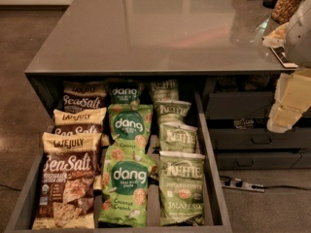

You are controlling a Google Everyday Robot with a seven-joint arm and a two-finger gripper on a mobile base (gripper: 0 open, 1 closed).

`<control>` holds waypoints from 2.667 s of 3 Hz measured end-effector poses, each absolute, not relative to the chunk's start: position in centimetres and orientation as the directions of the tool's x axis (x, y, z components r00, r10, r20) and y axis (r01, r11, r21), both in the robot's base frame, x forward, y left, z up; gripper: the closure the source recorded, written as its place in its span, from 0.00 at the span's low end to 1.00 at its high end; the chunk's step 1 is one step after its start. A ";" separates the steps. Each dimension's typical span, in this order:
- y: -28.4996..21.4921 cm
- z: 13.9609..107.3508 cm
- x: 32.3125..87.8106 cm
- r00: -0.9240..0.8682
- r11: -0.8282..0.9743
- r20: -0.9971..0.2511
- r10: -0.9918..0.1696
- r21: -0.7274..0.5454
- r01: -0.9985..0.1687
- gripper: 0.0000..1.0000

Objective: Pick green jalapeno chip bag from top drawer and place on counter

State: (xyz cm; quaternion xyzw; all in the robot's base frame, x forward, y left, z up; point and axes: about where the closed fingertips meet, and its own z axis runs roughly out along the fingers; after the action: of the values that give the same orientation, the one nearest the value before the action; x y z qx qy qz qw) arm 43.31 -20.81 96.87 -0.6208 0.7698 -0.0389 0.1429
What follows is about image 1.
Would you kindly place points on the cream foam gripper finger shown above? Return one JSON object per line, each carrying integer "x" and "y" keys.
{"x": 292, "y": 100}
{"x": 276, "y": 38}

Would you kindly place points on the kettle jalapeno chip bag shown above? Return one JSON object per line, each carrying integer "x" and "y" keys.
{"x": 181, "y": 188}
{"x": 171, "y": 110}
{"x": 164, "y": 90}
{"x": 176, "y": 136}

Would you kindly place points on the dang coconut chip bag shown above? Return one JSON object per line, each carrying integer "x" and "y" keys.
{"x": 130, "y": 127}
{"x": 125, "y": 187}

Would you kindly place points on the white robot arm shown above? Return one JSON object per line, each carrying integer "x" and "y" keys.
{"x": 297, "y": 45}

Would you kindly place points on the grey upper closed drawer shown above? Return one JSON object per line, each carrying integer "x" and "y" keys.
{"x": 235, "y": 105}

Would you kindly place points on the grey lower closed drawer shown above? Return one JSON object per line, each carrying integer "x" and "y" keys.
{"x": 263, "y": 160}

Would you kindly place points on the open grey top drawer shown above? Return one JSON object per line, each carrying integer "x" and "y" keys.
{"x": 215, "y": 211}

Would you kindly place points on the back Dang chip bag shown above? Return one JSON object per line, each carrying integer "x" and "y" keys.
{"x": 124, "y": 91}

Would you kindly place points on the back Late July chip bag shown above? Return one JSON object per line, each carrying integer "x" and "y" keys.
{"x": 83, "y": 96}

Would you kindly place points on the late july chip bag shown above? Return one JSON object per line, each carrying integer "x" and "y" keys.
{"x": 86, "y": 121}
{"x": 83, "y": 96}
{"x": 66, "y": 198}

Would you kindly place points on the middle Late July chip bag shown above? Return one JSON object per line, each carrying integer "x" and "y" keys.
{"x": 86, "y": 121}

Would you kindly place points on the front Late July chip bag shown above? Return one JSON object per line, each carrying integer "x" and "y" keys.
{"x": 66, "y": 198}

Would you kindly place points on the black white fiducial marker tile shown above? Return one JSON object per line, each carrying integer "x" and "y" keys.
{"x": 280, "y": 55}

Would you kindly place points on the glass jar of nuts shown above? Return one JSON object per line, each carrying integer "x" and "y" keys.
{"x": 284, "y": 10}

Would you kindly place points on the white power strip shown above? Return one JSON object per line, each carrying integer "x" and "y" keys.
{"x": 238, "y": 184}

